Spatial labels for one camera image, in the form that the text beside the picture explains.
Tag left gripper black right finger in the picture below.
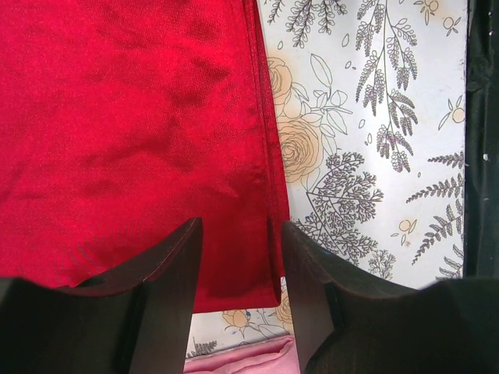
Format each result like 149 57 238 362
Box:
281 222 498 373

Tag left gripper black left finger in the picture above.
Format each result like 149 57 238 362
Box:
1 218 203 373

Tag red cloth napkin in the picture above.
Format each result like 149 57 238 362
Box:
1 1 288 312

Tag pink floral placemat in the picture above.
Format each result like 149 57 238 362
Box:
183 335 300 374

